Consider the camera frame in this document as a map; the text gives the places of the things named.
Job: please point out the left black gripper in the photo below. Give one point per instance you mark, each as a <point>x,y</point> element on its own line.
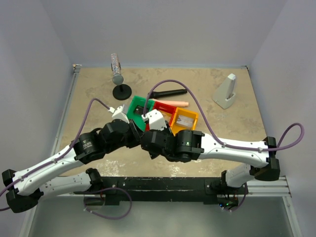
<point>137,133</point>

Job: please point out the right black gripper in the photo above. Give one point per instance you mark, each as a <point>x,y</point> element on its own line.
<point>166,131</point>

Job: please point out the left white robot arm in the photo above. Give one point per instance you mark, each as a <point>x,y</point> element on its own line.
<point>24,189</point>

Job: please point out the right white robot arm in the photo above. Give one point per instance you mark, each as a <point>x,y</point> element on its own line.
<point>187,145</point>

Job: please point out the gold card stack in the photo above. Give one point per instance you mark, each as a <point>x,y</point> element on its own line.
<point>166,116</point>

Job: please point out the black card stack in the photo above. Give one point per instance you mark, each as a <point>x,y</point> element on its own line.
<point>138,110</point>

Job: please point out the silver VIP card stack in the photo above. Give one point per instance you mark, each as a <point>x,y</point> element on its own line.
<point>184,121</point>

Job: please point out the red plastic bin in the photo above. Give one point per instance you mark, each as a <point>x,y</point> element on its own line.
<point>163,108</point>

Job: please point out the yellow plastic bin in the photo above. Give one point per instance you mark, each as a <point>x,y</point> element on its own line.
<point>181,111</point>

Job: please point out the green plastic bin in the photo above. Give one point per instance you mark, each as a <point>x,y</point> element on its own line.
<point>137,100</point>

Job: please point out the black round microphone stand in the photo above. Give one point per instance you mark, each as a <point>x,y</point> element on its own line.
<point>122,92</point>

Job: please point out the black microphone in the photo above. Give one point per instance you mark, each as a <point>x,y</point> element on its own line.
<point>168,93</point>

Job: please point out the glitter microphone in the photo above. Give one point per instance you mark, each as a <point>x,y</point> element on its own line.
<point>116,69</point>

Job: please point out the white wedge charging dock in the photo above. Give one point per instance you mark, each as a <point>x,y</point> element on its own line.
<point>224,96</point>

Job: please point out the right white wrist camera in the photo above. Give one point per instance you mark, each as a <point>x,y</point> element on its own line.
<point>155,120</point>

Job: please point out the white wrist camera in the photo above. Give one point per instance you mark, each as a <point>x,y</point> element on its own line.
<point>155,120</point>
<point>119,113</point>

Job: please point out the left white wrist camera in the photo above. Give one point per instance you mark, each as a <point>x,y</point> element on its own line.
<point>119,113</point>

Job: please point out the aluminium frame rail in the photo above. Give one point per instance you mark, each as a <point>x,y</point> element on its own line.
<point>29,215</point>

